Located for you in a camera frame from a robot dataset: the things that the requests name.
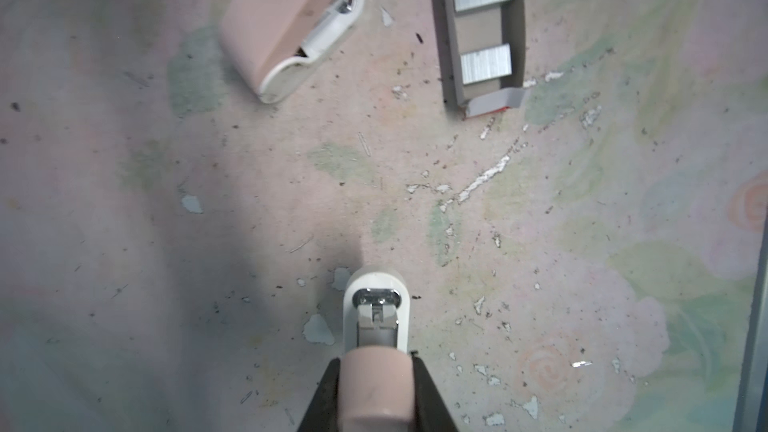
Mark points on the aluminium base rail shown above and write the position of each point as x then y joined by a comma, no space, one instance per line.
751,406

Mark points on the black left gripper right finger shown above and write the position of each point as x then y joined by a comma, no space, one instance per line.
431,412

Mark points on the cardboard staple tray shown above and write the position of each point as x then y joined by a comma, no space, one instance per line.
503,23

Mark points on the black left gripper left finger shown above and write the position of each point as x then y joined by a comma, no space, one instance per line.
322,412

